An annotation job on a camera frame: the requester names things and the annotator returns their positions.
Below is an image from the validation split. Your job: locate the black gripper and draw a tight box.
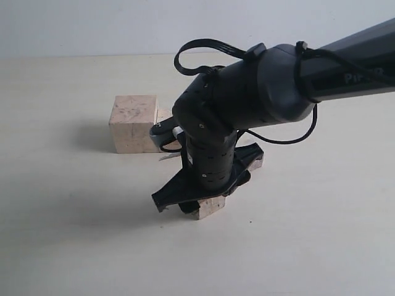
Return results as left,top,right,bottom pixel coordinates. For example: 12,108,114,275
152,131,260,213

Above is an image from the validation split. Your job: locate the third largest wooden cube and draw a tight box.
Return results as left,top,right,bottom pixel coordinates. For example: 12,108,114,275
192,196,226,220

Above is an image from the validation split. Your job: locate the smallest wooden cube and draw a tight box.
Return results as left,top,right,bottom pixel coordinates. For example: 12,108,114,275
247,147,265,171

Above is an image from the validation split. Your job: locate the second largest wooden cube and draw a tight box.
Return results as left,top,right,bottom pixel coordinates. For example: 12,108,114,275
157,109,181,150

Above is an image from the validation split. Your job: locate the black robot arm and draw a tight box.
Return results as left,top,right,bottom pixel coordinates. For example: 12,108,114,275
149,20,394,213

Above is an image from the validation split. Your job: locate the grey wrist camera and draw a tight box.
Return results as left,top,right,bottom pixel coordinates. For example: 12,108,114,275
149,117,184,153

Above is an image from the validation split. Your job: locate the black cable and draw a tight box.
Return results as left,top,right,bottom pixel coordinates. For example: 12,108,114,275
174,38,268,76

